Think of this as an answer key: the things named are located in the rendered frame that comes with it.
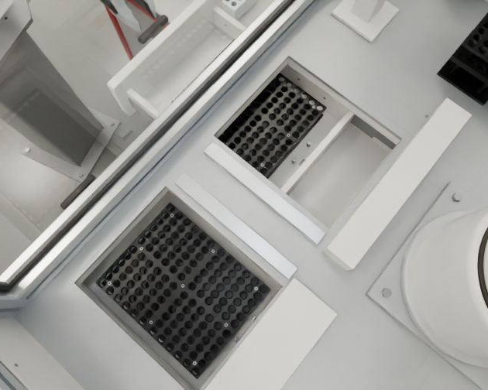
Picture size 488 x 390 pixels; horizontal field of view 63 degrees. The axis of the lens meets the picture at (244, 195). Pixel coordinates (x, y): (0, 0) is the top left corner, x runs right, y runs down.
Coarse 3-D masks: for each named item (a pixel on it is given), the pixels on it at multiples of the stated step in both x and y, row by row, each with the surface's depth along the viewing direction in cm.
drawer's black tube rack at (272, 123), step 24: (264, 96) 73; (288, 96) 73; (240, 120) 72; (264, 120) 72; (288, 120) 72; (312, 120) 76; (240, 144) 71; (264, 144) 71; (288, 144) 74; (264, 168) 70
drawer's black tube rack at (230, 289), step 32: (192, 224) 67; (128, 256) 68; (160, 256) 66; (192, 256) 66; (224, 256) 66; (128, 288) 64; (160, 288) 68; (192, 288) 68; (224, 288) 64; (256, 288) 64; (160, 320) 66; (192, 320) 63; (224, 320) 63; (192, 352) 65
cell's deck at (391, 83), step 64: (448, 0) 74; (320, 64) 70; (384, 64) 70; (384, 128) 68; (256, 256) 61; (320, 256) 61; (384, 256) 61; (64, 320) 59; (256, 320) 59; (384, 320) 59; (128, 384) 56; (320, 384) 57; (384, 384) 57; (448, 384) 57
